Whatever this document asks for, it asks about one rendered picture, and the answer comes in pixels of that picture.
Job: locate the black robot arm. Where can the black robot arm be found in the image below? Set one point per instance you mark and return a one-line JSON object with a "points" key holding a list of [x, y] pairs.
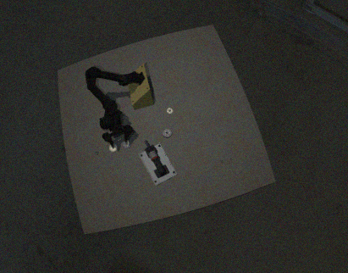
{"points": [[110, 117]]}

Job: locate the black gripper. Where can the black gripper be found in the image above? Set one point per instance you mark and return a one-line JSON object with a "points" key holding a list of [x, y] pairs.
{"points": [[117, 129]]}

